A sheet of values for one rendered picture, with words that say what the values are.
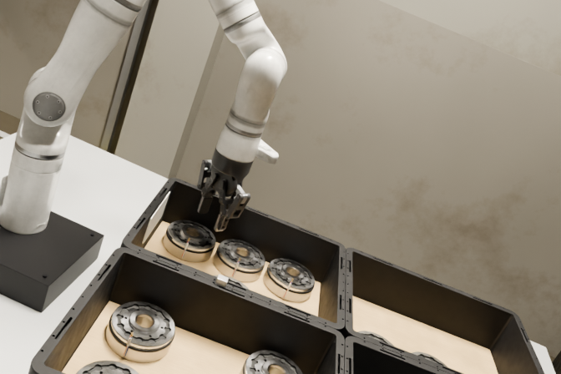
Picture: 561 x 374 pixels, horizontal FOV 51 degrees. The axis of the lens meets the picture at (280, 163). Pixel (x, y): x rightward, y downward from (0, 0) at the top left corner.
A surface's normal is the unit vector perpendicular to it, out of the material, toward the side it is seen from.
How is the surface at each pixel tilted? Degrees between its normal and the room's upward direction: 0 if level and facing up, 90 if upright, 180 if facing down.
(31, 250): 0
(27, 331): 0
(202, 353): 0
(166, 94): 90
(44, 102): 86
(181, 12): 90
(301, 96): 90
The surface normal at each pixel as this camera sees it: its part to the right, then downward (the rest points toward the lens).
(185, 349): 0.36, -0.86
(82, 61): 0.36, 0.50
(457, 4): -0.19, 0.32
